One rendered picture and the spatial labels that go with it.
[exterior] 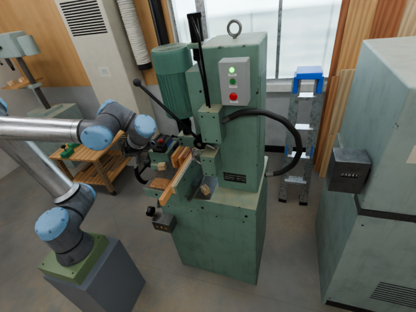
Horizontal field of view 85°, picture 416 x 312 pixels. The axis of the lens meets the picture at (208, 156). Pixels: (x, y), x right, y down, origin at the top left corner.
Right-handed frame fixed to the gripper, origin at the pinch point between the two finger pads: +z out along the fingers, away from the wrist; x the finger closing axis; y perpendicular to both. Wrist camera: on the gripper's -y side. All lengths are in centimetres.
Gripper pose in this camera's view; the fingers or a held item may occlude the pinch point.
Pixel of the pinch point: (132, 155)
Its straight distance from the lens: 127.7
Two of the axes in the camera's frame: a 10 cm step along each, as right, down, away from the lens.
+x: 3.3, 9.2, -1.9
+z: -4.8, 3.4, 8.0
